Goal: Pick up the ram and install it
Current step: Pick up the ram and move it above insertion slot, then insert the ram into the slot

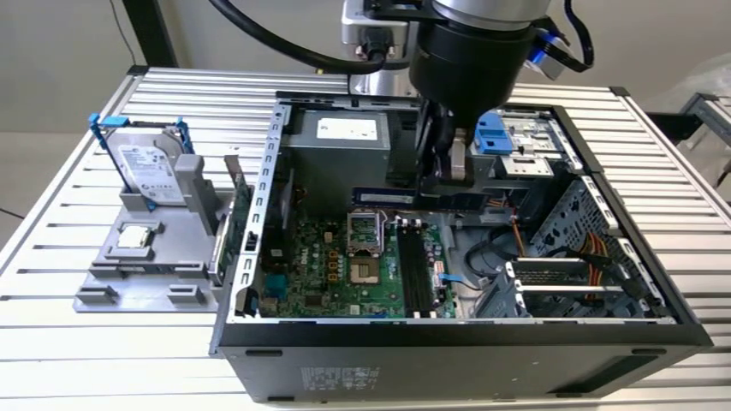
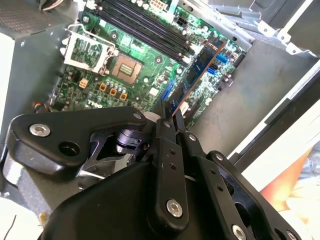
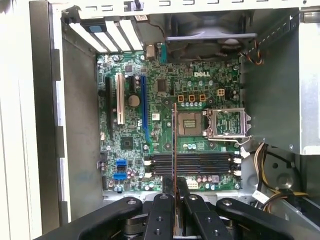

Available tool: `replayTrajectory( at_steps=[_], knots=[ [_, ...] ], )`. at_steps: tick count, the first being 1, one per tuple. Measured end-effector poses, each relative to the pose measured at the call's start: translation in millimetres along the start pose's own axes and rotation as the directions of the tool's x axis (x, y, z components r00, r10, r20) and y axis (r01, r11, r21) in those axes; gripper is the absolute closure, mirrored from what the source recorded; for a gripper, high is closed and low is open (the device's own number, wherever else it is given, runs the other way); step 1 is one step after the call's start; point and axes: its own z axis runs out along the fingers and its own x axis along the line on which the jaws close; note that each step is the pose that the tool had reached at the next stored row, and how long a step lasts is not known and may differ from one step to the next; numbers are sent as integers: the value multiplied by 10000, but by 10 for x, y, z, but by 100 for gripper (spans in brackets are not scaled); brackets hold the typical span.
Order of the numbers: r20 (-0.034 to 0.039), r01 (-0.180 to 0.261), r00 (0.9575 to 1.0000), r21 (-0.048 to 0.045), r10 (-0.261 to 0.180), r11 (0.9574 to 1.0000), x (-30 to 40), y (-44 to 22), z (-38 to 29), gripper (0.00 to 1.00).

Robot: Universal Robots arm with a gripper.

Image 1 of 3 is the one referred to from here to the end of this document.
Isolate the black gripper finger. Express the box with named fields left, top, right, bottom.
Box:
left=437, top=122, right=476, bottom=197
left=416, top=99, right=453, bottom=197

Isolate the black RAM slot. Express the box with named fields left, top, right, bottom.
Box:
left=410, top=217, right=441, bottom=319
left=396, top=217, right=425, bottom=319

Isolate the blue drive latch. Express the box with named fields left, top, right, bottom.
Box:
left=472, top=113, right=512, bottom=156

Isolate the thin locking lever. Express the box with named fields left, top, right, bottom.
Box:
left=376, top=212, right=392, bottom=254

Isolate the grey power supply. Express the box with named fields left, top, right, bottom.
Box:
left=278, top=109, right=393, bottom=215

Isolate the metal socket cover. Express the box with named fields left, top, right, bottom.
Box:
left=345, top=209, right=382, bottom=257

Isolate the CPU socket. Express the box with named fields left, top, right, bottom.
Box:
left=348, top=255, right=382, bottom=287

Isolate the metal disk bay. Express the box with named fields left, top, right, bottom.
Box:
left=472, top=255, right=629, bottom=320

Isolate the green motherboard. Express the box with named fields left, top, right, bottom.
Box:
left=258, top=213, right=457, bottom=320

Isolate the green graphics card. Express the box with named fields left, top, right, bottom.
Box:
left=208, top=147, right=256, bottom=288

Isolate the black PC case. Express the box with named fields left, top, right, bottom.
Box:
left=208, top=89, right=714, bottom=403

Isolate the grey parts rack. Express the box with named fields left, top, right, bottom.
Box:
left=70, top=156, right=238, bottom=316

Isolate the hard disk in blue carrier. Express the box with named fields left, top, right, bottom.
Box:
left=87, top=113, right=194, bottom=213

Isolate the silver CPU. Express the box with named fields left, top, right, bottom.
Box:
left=115, top=226, right=154, bottom=249

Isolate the dark blue camera cable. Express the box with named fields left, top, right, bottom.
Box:
left=524, top=0, right=596, bottom=74

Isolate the silver camera with blue plug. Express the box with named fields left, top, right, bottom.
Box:
left=522, top=36, right=574, bottom=81

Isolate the silver camera with black plug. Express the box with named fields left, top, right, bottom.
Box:
left=340, top=0, right=410, bottom=69

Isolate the thin orange wire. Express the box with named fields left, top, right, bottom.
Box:
left=509, top=216, right=528, bottom=259

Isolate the orange yellow wire bundle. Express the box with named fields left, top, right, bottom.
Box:
left=573, top=233, right=613, bottom=301

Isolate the black camera cable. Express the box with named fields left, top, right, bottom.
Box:
left=205, top=0, right=396, bottom=74

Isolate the grey metal shelf frame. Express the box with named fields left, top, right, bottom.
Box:
left=676, top=92, right=731, bottom=172

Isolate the black frame post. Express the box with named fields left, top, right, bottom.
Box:
left=122, top=0, right=178, bottom=69

